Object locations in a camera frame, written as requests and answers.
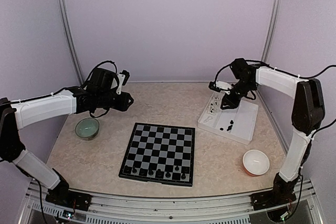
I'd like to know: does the white chess pieces pile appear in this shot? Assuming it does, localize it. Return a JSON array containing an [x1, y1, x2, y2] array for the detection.
[[207, 96, 221, 115]]

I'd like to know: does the white orange bowl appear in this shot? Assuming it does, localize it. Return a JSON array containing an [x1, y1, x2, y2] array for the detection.
[[242, 150, 270, 176]]

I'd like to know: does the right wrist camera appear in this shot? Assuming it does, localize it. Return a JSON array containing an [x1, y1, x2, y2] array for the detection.
[[208, 80, 233, 92]]

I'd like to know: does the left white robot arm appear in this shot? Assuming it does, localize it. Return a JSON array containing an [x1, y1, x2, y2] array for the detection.
[[1, 62, 134, 206]]

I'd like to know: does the black grey chessboard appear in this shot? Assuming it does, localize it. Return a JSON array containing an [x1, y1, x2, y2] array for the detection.
[[119, 123, 195, 187]]

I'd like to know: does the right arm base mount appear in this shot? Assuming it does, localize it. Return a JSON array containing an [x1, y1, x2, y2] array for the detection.
[[250, 190, 297, 211]]

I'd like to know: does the aluminium front rail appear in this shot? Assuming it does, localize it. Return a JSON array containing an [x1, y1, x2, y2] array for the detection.
[[17, 180, 325, 223]]

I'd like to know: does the green glass bowl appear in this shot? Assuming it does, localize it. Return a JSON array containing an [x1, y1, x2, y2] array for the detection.
[[75, 118, 100, 141]]

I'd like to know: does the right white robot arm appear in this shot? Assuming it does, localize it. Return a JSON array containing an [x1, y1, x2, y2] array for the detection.
[[209, 58, 325, 205]]

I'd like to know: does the aluminium frame post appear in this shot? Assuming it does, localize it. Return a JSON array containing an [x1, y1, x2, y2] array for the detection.
[[261, 0, 281, 62], [57, 0, 84, 84]]

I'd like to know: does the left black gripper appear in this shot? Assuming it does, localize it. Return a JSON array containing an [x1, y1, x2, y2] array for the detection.
[[97, 91, 134, 111]]

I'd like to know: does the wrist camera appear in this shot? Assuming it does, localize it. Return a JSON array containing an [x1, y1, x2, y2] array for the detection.
[[208, 80, 233, 92], [116, 70, 130, 95]]

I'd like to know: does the left aluminium frame post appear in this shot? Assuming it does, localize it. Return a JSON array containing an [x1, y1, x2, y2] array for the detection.
[[57, 0, 84, 84]]

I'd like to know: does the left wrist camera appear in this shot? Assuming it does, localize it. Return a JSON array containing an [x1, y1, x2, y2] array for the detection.
[[116, 70, 130, 95]]

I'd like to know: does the right aluminium frame post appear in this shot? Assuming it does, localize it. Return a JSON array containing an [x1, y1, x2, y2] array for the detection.
[[261, 0, 281, 62]]

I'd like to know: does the white plastic piece tray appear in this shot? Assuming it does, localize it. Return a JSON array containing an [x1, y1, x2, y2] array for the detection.
[[197, 92, 258, 145]]

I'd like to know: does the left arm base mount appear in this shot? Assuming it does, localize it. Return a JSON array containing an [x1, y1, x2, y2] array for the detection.
[[46, 190, 92, 211]]

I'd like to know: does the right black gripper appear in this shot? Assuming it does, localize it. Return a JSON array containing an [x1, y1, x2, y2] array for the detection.
[[220, 79, 255, 109]]

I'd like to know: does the black chess pieces pile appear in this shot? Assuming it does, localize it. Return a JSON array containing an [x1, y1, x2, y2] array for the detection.
[[219, 120, 234, 132]]

